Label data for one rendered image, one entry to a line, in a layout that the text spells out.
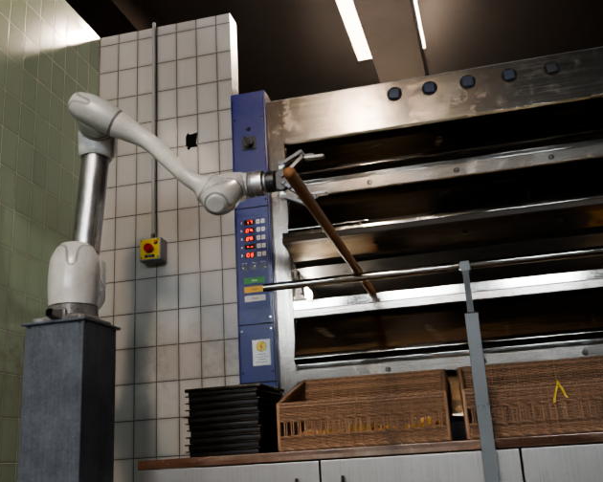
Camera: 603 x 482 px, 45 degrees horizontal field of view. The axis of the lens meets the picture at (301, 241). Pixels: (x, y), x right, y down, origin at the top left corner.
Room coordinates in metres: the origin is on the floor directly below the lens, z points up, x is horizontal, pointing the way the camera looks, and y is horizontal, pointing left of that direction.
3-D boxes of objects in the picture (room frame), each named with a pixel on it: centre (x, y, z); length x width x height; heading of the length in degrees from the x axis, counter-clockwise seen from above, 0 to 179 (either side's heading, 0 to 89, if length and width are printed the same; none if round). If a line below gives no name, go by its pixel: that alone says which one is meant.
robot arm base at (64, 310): (2.26, 0.75, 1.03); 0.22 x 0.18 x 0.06; 166
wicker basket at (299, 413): (2.61, -0.20, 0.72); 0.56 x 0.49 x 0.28; 79
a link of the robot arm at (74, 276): (2.29, 0.74, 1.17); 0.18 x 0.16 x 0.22; 11
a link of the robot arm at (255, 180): (2.39, 0.14, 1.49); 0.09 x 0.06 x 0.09; 168
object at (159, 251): (3.03, 0.65, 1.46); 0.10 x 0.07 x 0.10; 78
